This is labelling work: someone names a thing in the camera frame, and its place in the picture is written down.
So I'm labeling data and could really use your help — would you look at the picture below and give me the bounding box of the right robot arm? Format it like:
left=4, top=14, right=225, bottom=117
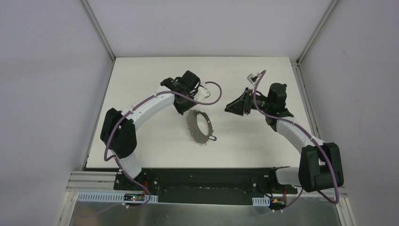
left=224, top=83, right=344, bottom=193

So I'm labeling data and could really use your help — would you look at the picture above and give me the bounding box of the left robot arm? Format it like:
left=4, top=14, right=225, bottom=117
left=100, top=71, right=210, bottom=190

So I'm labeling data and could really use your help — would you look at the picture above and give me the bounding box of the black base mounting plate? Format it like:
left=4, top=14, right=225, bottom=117
left=113, top=168, right=298, bottom=207

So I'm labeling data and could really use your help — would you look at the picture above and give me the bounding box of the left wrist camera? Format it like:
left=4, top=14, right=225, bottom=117
left=195, top=85, right=211, bottom=99

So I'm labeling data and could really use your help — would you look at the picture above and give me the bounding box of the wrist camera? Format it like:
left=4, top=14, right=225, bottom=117
left=195, top=85, right=211, bottom=99
left=247, top=73, right=261, bottom=86

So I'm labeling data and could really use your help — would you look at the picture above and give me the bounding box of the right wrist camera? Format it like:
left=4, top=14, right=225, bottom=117
left=247, top=73, right=261, bottom=86

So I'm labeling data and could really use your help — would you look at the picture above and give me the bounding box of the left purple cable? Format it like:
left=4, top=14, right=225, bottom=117
left=74, top=81, right=223, bottom=218

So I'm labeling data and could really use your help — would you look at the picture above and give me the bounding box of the white slotted cable duct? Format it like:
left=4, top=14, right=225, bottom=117
left=77, top=192, right=271, bottom=207

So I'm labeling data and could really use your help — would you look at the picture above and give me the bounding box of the aluminium frame rail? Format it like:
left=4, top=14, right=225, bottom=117
left=66, top=171, right=117, bottom=192

